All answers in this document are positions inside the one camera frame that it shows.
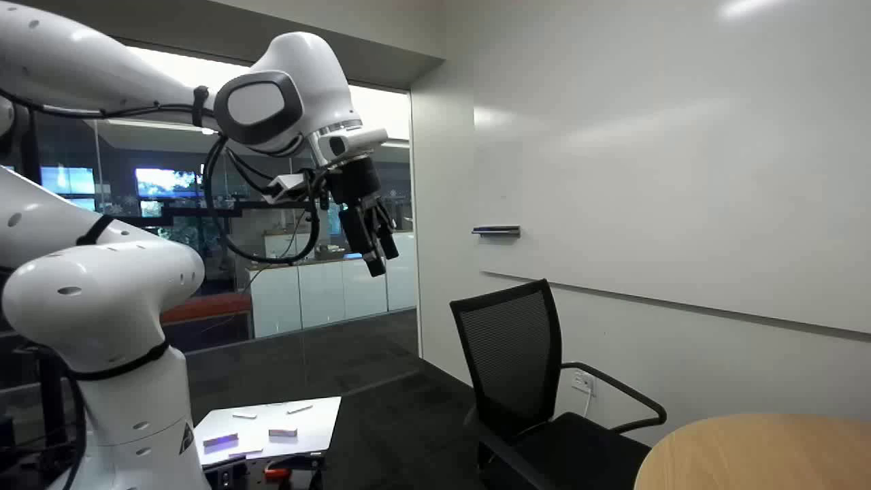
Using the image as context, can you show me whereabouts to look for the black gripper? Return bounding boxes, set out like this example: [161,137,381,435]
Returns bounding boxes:
[325,155,404,280]

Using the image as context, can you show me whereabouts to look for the black mesh office chair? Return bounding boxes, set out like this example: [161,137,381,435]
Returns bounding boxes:
[450,279,670,490]

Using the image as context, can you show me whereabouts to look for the white low cabinets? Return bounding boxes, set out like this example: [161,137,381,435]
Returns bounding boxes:
[248,228,420,341]

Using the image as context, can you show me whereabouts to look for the grey whiteboard eraser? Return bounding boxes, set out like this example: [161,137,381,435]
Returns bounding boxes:
[471,223,525,242]

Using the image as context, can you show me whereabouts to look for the reddish brown bench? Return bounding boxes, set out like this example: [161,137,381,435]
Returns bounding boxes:
[161,289,254,330]

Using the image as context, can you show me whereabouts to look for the white flat board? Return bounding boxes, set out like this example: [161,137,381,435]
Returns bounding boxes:
[192,396,347,472]

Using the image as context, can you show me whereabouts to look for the lit background monitor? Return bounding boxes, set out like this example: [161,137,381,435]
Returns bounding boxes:
[133,163,210,220]
[39,163,99,219]

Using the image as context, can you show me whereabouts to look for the small red object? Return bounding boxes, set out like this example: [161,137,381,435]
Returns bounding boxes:
[263,460,317,484]

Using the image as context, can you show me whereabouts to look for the round wooden table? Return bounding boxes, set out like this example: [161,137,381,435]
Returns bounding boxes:
[631,412,871,490]

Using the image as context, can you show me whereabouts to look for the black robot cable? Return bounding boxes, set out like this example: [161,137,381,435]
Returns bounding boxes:
[0,81,325,270]

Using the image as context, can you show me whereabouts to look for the white wall whiteboard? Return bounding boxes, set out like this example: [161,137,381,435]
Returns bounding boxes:
[471,0,871,344]

